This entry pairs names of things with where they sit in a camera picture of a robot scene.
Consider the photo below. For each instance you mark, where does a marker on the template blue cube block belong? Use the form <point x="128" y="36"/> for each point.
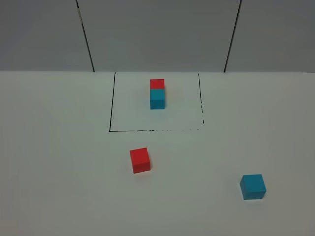
<point x="157" y="99"/>

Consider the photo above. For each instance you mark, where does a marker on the template red cube block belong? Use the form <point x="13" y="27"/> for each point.
<point x="157" y="84"/>

